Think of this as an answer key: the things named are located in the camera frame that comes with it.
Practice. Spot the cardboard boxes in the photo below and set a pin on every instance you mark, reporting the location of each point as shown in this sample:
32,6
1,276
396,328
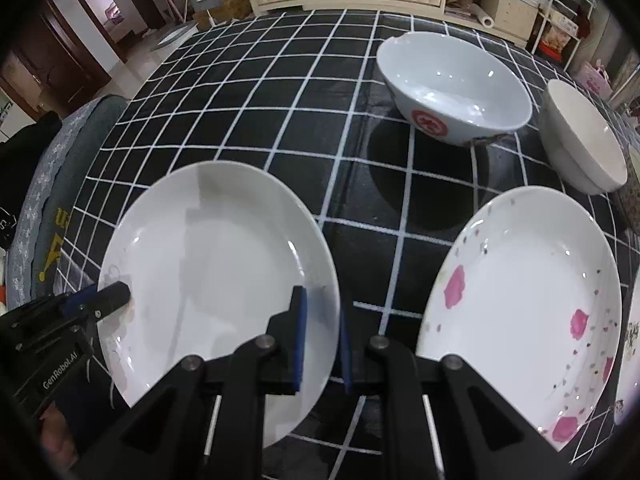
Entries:
208,13

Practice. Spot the plain white plate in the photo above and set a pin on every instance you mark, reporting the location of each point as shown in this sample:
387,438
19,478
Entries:
210,253

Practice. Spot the person's hand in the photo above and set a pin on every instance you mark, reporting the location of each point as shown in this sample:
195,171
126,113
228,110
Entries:
56,440

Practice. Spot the white bowl red emblem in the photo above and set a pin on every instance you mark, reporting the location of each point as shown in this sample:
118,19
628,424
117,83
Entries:
451,90

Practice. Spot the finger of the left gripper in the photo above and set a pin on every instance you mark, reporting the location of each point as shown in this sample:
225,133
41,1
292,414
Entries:
102,298

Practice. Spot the white plate pink flowers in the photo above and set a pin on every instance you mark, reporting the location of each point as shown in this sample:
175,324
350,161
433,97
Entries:
529,296

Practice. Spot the black white grid tablecloth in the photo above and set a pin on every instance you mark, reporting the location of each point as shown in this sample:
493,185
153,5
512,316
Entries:
298,94

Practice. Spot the white metal shelf rack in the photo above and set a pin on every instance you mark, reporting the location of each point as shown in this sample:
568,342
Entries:
559,29

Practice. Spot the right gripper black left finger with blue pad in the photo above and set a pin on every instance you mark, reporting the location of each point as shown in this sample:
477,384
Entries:
206,419

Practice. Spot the pink gift bag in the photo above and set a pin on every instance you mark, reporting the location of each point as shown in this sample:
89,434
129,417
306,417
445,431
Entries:
594,78

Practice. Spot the plain white bowl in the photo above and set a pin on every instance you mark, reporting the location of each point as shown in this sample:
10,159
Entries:
579,143

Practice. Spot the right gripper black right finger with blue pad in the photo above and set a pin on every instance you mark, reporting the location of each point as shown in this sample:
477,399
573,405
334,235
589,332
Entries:
440,418

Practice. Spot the white paper roll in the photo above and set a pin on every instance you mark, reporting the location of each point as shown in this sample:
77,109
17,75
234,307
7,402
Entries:
482,16

